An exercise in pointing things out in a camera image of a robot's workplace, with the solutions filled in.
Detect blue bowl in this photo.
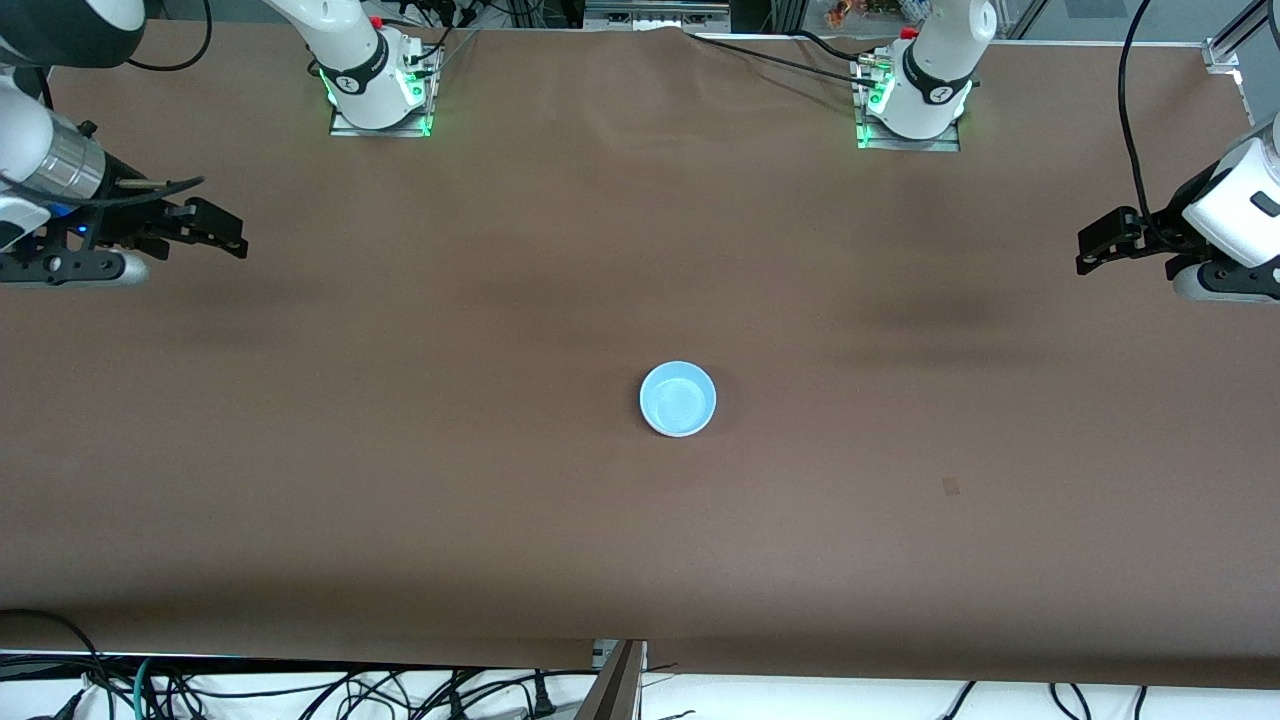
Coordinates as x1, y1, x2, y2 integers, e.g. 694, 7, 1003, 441
639, 361, 718, 437

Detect colourful background items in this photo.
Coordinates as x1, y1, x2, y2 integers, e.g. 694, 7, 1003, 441
824, 0, 927, 27

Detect brown table cover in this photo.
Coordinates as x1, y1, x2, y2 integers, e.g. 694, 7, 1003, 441
0, 18, 1280, 691

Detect silver aluminium extrusion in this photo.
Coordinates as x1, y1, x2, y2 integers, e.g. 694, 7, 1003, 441
584, 0, 732, 32

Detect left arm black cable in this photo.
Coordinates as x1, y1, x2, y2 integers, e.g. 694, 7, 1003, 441
1116, 0, 1153, 223

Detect aluminium frame corner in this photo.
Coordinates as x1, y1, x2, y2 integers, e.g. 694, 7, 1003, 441
1204, 0, 1280, 127

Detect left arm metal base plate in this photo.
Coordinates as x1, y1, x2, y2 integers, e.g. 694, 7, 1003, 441
855, 55, 963, 153

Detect grey table cable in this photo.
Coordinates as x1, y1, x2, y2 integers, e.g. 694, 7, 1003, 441
430, 28, 484, 77

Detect black table cable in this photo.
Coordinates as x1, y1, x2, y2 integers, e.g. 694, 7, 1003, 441
688, 30, 883, 89

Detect black floor cable loop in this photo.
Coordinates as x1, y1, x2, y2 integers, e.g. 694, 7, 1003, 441
0, 608, 113, 720

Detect metal table post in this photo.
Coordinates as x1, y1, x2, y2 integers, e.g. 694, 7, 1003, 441
575, 640, 650, 720

